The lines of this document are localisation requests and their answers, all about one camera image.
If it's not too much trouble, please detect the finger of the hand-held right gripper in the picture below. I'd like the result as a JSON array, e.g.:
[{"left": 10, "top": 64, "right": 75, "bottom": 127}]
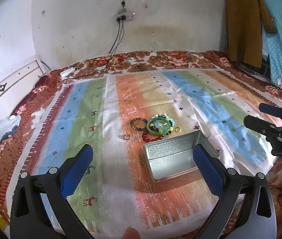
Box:
[
  {"left": 244, "top": 115, "right": 280, "bottom": 135},
  {"left": 259, "top": 103, "right": 282, "bottom": 121}
]

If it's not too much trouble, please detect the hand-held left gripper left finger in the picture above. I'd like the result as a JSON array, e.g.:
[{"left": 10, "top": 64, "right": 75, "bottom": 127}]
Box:
[{"left": 10, "top": 144, "right": 94, "bottom": 239}]

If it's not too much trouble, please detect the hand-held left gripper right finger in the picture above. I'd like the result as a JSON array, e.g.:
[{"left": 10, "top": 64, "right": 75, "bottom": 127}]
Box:
[{"left": 193, "top": 144, "right": 277, "bottom": 239}]

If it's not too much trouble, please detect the silver metal tin box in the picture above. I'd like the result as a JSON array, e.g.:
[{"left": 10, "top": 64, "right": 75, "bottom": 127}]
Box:
[{"left": 143, "top": 131, "right": 220, "bottom": 182}]

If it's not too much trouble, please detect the light blue bead bracelet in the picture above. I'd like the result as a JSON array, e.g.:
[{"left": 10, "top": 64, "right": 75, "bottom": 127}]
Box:
[{"left": 155, "top": 119, "right": 175, "bottom": 130}]

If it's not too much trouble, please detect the green jade bangle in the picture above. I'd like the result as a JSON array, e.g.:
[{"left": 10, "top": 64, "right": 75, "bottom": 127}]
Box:
[{"left": 147, "top": 118, "right": 175, "bottom": 136}]

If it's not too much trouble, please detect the multicoloured glass bead bracelet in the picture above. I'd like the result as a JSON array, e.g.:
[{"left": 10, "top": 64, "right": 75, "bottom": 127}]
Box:
[{"left": 130, "top": 118, "right": 148, "bottom": 132}]

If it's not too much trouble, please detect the person's left hand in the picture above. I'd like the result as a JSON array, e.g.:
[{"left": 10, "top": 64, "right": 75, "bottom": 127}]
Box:
[{"left": 121, "top": 226, "right": 141, "bottom": 239}]

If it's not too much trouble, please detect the striped printed cloth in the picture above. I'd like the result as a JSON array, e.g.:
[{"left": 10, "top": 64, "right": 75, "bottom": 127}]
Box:
[{"left": 6, "top": 68, "right": 282, "bottom": 232}]

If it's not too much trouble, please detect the blue dotted curtain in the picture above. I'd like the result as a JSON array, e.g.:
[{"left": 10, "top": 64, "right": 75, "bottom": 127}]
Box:
[{"left": 219, "top": 0, "right": 282, "bottom": 102}]

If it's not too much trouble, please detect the brown jacket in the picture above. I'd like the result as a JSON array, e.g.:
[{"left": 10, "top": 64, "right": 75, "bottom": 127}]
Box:
[{"left": 224, "top": 0, "right": 277, "bottom": 68}]

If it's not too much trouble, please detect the white charger adapter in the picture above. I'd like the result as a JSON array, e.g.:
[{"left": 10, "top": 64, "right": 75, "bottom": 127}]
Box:
[{"left": 60, "top": 67, "right": 76, "bottom": 77}]

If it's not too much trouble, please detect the white headboard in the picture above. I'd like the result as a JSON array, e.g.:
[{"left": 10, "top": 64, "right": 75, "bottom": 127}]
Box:
[{"left": 0, "top": 55, "right": 45, "bottom": 117}]

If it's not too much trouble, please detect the red floral blanket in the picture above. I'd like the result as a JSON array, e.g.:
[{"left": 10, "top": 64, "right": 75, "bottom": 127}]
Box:
[{"left": 0, "top": 50, "right": 282, "bottom": 229}]

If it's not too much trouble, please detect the white power strip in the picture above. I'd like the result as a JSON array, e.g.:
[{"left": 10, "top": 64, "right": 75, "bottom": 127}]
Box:
[{"left": 113, "top": 12, "right": 138, "bottom": 22}]

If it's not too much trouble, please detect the dark bead bracelet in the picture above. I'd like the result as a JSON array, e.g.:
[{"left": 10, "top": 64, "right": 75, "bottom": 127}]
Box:
[{"left": 153, "top": 119, "right": 176, "bottom": 136}]

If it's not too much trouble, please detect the red bead bracelet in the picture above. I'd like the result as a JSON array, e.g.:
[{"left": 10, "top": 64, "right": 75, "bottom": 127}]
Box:
[{"left": 142, "top": 129, "right": 167, "bottom": 143}]

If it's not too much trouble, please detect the black cable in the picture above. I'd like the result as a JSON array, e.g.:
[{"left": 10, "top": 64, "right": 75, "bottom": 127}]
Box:
[
  {"left": 91, "top": 17, "right": 126, "bottom": 74},
  {"left": 62, "top": 19, "right": 121, "bottom": 81}
]

